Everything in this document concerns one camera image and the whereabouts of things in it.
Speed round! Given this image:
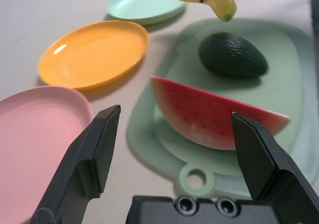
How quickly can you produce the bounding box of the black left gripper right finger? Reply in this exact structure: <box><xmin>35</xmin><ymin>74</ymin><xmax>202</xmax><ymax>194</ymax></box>
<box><xmin>230</xmin><ymin>112</ymin><xmax>319</xmax><ymax>224</ymax></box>

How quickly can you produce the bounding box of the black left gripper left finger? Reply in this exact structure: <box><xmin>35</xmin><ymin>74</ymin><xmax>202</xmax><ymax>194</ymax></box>
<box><xmin>31</xmin><ymin>104</ymin><xmax>122</xmax><ymax>224</ymax></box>

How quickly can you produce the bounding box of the yellow banana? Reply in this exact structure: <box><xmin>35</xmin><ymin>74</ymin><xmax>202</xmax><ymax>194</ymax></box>
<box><xmin>163</xmin><ymin>0</ymin><xmax>238</xmax><ymax>22</ymax></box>

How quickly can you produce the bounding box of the dark green avocado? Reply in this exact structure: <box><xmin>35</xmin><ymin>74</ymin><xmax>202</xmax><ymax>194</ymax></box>
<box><xmin>198</xmin><ymin>32</ymin><xmax>270</xmax><ymax>79</ymax></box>

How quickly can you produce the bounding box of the red watermelon slice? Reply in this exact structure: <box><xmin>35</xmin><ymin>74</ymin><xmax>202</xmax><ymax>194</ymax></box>
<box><xmin>151</xmin><ymin>75</ymin><xmax>292</xmax><ymax>150</ymax></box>

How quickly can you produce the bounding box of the pink round plate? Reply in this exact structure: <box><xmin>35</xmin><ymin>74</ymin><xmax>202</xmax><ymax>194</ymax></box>
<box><xmin>0</xmin><ymin>86</ymin><xmax>94</xmax><ymax>224</ymax></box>

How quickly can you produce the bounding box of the mint green round plate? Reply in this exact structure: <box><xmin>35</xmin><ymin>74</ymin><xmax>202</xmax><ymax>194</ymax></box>
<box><xmin>107</xmin><ymin>0</ymin><xmax>187</xmax><ymax>25</ymax></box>

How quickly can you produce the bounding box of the green silicone cutting mat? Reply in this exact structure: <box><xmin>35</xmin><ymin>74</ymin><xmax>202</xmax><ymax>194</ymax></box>
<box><xmin>126</xmin><ymin>17</ymin><xmax>319</xmax><ymax>200</ymax></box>

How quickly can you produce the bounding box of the yellow round plate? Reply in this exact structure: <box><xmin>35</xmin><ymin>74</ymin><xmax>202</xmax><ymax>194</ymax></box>
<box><xmin>38</xmin><ymin>20</ymin><xmax>150</xmax><ymax>90</ymax></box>

